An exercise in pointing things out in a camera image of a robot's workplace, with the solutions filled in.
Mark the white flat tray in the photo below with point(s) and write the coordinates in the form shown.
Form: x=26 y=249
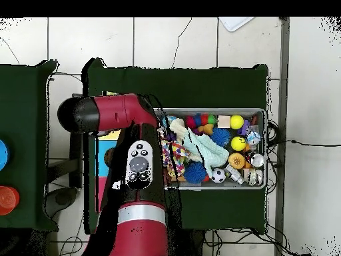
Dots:
x=234 y=22

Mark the mint green knit cloth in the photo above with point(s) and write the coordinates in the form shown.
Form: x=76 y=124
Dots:
x=210 y=152

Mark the yellow smiley ball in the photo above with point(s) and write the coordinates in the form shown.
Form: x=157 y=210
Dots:
x=238 y=144

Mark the shallow clear mesh bin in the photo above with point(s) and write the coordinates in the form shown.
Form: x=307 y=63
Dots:
x=191 y=110

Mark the blue plastic cup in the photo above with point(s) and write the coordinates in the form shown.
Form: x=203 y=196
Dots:
x=3 y=154

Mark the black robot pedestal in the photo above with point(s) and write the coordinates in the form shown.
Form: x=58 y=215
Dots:
x=191 y=244

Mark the blue spiky ball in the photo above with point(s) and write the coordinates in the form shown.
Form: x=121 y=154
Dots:
x=195 y=172
x=220 y=136

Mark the red plastic cup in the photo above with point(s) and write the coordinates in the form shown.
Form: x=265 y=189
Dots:
x=8 y=200

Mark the plain wooden block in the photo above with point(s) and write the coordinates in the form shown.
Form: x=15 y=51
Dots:
x=223 y=121

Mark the plain yellow ball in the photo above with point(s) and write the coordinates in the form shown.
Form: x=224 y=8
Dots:
x=237 y=122

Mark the cream knit cloth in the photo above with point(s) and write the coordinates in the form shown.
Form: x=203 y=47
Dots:
x=178 y=126

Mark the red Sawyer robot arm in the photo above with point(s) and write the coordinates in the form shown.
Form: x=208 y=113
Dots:
x=114 y=113

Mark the wooden box with three holes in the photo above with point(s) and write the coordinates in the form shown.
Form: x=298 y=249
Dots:
x=101 y=149

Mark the dark green side table cloth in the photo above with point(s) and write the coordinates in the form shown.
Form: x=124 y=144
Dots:
x=24 y=106

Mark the small soccer ball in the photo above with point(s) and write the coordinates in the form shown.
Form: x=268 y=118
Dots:
x=218 y=175

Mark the polka dot cloth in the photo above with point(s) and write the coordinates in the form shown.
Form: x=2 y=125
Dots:
x=175 y=152

